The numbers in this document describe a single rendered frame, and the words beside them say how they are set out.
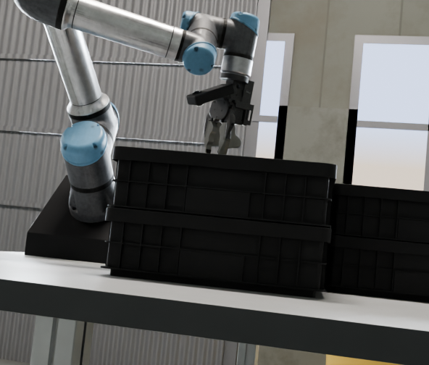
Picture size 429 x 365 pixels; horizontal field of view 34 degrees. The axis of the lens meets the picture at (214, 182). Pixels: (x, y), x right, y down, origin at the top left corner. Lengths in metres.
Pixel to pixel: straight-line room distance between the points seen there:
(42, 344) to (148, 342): 3.05
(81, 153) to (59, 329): 0.86
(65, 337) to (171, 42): 0.84
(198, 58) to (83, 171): 0.43
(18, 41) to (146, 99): 0.94
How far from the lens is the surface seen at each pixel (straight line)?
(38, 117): 4.36
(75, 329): 0.95
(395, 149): 3.85
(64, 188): 2.01
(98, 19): 1.61
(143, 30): 1.61
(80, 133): 1.80
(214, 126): 1.74
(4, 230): 4.37
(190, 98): 1.69
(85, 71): 1.83
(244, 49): 1.73
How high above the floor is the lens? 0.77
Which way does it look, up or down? 5 degrees up
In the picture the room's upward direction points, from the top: 6 degrees clockwise
